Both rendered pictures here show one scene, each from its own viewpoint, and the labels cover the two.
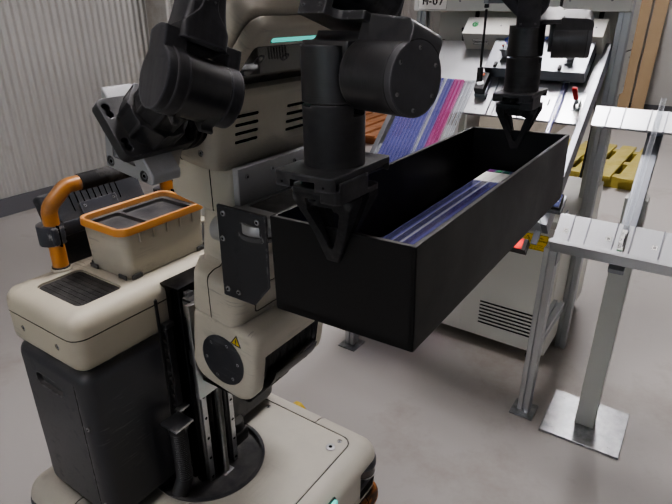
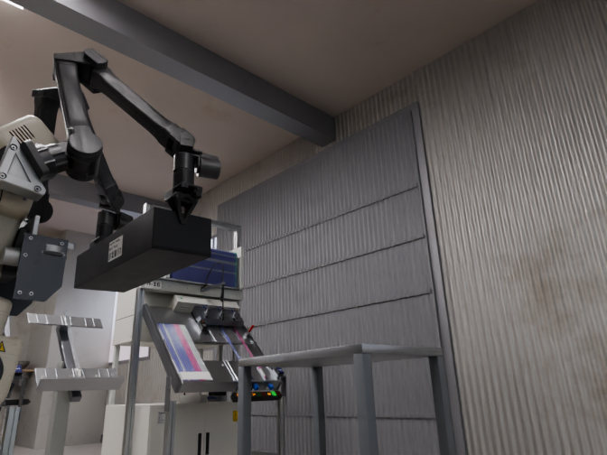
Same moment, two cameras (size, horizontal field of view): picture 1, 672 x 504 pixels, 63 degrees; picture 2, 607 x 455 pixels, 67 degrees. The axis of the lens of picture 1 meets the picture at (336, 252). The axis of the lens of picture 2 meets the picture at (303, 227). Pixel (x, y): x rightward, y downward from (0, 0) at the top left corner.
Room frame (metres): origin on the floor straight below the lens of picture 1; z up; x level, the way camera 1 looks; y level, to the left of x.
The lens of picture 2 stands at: (-0.06, 1.06, 0.66)
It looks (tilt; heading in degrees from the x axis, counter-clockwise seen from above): 20 degrees up; 282
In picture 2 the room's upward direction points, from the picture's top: 2 degrees counter-clockwise
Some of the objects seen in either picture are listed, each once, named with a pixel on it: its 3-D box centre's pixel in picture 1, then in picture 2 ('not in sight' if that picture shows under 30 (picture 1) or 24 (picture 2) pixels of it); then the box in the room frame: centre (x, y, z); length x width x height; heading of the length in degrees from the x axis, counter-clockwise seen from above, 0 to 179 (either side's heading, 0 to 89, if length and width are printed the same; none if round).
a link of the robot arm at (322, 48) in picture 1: (337, 73); (186, 164); (0.50, 0.00, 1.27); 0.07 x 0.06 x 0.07; 40
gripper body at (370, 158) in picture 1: (334, 142); (183, 184); (0.50, 0.00, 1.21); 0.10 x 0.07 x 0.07; 146
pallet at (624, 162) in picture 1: (595, 162); not in sight; (4.78, -2.31, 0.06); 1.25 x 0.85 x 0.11; 147
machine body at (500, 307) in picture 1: (493, 251); not in sight; (2.28, -0.72, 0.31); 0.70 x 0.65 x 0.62; 55
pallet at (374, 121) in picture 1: (368, 127); not in sight; (6.35, -0.38, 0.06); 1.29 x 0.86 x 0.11; 146
